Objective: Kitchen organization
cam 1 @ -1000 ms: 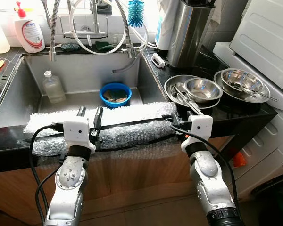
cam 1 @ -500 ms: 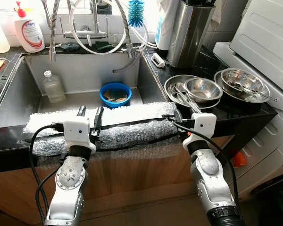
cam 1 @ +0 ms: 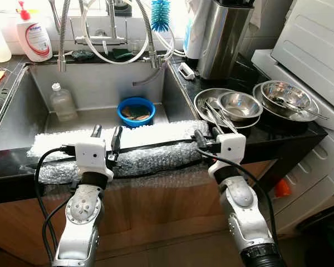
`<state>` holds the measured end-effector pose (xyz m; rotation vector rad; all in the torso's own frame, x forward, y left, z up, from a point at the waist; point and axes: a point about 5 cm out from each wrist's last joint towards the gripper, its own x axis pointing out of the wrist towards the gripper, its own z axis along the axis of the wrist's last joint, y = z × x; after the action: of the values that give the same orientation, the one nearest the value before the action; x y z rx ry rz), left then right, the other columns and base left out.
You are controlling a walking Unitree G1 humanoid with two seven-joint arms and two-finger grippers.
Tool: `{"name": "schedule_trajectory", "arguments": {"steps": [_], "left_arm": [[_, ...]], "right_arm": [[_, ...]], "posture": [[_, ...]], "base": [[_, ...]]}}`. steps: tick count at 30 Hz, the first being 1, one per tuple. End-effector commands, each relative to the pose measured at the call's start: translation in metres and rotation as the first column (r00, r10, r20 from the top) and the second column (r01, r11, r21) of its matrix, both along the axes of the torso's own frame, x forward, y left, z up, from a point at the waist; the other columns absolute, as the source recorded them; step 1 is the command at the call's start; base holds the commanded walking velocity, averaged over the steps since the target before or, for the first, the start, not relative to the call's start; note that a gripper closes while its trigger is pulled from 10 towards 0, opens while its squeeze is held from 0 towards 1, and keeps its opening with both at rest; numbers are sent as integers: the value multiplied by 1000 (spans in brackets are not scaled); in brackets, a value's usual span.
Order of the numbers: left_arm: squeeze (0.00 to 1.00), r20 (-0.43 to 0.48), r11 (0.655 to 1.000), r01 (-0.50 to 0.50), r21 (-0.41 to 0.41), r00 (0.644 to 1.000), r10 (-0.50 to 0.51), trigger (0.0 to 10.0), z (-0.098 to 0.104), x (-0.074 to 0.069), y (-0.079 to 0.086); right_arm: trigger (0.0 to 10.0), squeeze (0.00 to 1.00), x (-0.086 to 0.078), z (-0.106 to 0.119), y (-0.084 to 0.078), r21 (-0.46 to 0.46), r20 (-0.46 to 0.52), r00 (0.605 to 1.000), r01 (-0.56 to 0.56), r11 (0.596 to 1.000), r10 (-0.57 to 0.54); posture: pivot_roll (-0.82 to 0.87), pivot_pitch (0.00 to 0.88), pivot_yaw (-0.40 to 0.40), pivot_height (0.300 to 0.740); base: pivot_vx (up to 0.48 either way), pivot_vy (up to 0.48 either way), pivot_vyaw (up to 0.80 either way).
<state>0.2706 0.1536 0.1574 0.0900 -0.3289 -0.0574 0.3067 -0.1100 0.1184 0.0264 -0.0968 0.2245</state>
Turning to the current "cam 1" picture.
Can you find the steel tongs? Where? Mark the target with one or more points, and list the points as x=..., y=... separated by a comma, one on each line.
x=225, y=123

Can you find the shallow steel plate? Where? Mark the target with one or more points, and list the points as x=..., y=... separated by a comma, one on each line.
x=211, y=92
x=259, y=108

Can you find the small steel bowl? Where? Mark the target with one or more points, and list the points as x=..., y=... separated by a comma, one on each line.
x=239, y=105

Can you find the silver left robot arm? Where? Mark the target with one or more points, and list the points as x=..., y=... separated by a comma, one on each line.
x=80, y=222

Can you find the blue plastic bowl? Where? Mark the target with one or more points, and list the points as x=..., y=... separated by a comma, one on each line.
x=122, y=114

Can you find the brown scouring pad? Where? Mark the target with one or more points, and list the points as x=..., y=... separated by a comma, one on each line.
x=136, y=113

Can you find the bubble wrap padding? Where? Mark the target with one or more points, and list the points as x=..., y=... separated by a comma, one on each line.
x=156, y=158

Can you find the clear plastic bottle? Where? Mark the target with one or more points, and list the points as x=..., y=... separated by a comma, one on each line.
x=63, y=105

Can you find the stainless steel sink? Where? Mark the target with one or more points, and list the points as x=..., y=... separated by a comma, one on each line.
x=100, y=83

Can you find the light wood cabinet door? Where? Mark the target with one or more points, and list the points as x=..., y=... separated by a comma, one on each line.
x=156, y=211

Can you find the small white clip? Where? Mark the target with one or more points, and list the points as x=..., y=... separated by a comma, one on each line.
x=186, y=69

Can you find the dark green sponge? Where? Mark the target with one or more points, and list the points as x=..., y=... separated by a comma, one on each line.
x=82, y=55
x=122, y=54

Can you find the small orange object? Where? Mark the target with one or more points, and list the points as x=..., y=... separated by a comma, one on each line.
x=283, y=189

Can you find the large steel bowl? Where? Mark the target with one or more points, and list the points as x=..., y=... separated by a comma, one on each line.
x=284, y=92

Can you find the chrome faucet mixer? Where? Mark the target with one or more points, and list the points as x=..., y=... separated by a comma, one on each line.
x=100, y=40

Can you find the stainless steel knife block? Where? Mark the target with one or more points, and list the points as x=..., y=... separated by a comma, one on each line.
x=222, y=44

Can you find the clear plastic dish tray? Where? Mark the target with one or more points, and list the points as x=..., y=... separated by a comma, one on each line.
x=3, y=105

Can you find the white canister blue label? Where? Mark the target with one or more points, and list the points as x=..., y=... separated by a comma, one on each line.
x=192, y=33

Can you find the steel spoon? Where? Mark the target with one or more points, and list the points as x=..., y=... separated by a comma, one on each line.
x=317, y=115

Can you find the white soap pump bottle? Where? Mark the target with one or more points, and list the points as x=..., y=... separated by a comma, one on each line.
x=36, y=39

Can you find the blue bottle brush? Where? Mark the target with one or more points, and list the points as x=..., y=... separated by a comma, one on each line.
x=161, y=16

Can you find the white washing machine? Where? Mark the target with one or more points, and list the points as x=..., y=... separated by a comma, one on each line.
x=312, y=44

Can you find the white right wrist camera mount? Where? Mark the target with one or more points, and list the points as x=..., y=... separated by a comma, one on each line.
x=231, y=150

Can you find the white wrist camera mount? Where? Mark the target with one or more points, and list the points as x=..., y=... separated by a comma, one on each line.
x=231, y=150
x=92, y=156

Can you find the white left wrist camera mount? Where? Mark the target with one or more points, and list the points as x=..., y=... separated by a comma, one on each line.
x=92, y=156

